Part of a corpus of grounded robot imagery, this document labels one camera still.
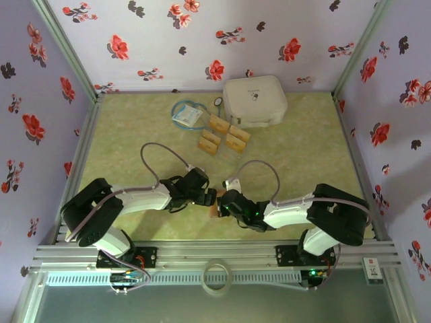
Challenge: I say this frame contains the brown leather card holder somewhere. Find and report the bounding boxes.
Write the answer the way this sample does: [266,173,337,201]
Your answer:
[207,190,225,219]

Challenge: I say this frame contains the white gauze packet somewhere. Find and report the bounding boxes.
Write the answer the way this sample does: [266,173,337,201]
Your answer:
[171,103,203,127]

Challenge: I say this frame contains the clear tape roll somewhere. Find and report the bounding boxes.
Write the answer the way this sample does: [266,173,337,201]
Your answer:
[201,258,233,297]

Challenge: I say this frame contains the blue stethoscope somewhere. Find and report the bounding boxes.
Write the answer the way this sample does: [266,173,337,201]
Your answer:
[170,96,225,131]

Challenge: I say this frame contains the white medical case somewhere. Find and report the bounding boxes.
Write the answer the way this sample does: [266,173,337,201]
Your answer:
[222,74,289,129]

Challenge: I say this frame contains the white label box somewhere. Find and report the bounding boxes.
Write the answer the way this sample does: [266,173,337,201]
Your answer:
[362,257,385,286]

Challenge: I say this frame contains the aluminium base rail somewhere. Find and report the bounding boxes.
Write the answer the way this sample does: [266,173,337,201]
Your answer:
[28,240,403,273]

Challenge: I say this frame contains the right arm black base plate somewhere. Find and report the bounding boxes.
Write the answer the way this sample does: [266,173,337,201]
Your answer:
[275,244,337,268]

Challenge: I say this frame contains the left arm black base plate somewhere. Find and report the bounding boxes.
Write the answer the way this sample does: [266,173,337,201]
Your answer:
[96,246,158,270]

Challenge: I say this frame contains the white slotted cable duct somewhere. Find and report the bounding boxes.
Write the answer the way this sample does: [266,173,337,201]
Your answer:
[45,271,302,287]

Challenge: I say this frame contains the aluminium table side rail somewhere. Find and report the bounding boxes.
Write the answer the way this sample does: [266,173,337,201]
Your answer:
[53,94,105,243]
[331,93,391,242]

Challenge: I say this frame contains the aluminium frame corner post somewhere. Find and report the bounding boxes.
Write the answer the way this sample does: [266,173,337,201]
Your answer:
[331,0,393,98]
[32,0,105,102]

